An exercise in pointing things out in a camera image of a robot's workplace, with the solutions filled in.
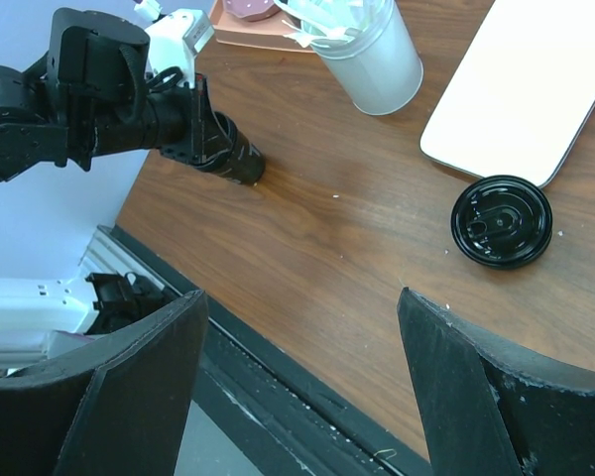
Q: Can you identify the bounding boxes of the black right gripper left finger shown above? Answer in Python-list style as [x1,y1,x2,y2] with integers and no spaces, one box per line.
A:
[0,291,208,475]

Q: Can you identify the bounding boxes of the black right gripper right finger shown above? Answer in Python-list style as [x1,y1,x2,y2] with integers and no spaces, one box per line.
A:
[398,288,595,475]

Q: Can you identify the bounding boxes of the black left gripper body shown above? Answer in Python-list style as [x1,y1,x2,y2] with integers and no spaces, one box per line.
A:
[148,73,228,167]

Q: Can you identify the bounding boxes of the black coffee cup stack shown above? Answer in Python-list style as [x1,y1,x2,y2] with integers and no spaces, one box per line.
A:
[193,111,266,185]

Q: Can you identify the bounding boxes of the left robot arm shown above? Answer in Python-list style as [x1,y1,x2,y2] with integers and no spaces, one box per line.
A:
[0,1,237,181]

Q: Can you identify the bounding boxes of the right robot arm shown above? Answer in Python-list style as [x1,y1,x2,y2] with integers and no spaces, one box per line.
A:
[0,275,595,475]

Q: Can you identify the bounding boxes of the salmon pink tray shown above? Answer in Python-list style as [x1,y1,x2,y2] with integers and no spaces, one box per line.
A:
[209,1,312,54]

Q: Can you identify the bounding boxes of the pink polka dot plate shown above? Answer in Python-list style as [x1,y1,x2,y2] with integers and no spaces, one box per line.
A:
[223,0,281,23]

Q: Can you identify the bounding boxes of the frosted white utensil cup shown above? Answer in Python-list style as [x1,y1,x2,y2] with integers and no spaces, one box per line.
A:
[276,1,423,116]

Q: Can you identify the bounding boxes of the white rectangular plate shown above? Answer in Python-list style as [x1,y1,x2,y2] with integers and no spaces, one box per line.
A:
[419,1,595,187]

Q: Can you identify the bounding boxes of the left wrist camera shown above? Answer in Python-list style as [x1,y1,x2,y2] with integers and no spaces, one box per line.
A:
[134,0,214,89]

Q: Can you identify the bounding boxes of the black mounting base rail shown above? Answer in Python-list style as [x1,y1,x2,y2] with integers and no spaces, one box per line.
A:
[98,225,437,476]

